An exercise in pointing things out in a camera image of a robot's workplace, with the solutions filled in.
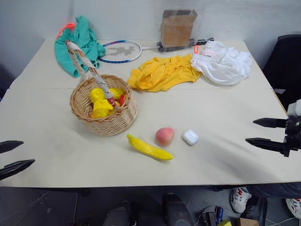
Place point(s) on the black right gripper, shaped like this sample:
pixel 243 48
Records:
pixel 293 134

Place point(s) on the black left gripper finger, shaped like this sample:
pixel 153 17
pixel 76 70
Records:
pixel 16 167
pixel 10 145

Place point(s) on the woven wicker basket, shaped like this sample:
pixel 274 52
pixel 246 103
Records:
pixel 105 123

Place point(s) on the red apple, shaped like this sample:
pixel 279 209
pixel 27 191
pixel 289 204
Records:
pixel 122 99

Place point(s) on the blue jeans leg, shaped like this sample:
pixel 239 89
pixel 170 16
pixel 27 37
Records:
pixel 275 190

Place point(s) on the black chair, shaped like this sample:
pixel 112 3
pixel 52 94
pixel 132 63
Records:
pixel 285 63

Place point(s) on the white red sneaker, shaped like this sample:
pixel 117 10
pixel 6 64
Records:
pixel 295 208
pixel 240 200

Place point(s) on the white earbuds case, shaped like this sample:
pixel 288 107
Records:
pixel 191 137

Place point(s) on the white cloth garment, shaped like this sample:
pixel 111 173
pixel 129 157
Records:
pixel 223 66

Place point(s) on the small brown cardboard box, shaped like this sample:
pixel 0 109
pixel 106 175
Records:
pixel 248 222

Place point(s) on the black blue device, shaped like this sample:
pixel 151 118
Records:
pixel 212 216

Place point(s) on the yellow green block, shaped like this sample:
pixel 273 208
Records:
pixel 224 223

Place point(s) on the pink toy peach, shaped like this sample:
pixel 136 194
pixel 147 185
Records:
pixel 164 136

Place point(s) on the orange plastic clip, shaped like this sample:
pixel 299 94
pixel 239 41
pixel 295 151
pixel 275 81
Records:
pixel 196 49

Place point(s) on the dark rounded shape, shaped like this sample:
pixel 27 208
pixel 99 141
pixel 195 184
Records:
pixel 120 215
pixel 176 212

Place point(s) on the yellow toy banana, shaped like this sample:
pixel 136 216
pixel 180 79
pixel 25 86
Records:
pixel 150 149

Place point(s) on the yellow cloth garment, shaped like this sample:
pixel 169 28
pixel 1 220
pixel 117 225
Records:
pixel 164 74

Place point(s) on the teal cloth garment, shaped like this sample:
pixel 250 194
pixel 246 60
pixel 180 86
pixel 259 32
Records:
pixel 82 40

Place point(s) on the blue white badminton racket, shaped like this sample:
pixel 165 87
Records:
pixel 120 51

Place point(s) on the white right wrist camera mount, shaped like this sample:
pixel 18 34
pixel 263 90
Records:
pixel 295 108

